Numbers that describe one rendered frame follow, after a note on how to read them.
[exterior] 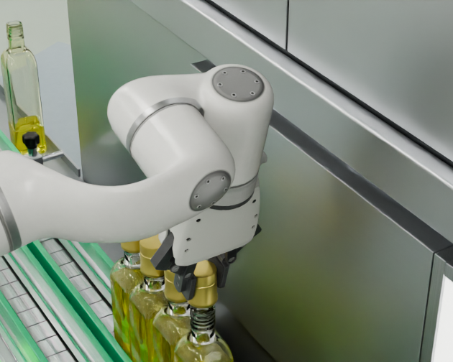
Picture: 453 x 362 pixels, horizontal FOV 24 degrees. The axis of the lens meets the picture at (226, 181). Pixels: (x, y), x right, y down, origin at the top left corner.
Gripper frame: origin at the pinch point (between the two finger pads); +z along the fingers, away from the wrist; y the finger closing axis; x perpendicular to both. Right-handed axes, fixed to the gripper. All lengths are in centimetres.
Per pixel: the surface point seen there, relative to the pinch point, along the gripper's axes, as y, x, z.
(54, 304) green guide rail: 6.2, -25.0, 32.3
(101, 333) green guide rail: 4.2, -14.3, 27.3
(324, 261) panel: -12.0, 6.3, -3.2
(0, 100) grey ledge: -13, -94, 57
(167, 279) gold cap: 1.5, -4.3, 5.2
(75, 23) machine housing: -15, -65, 16
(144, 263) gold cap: 1.8, -9.3, 7.7
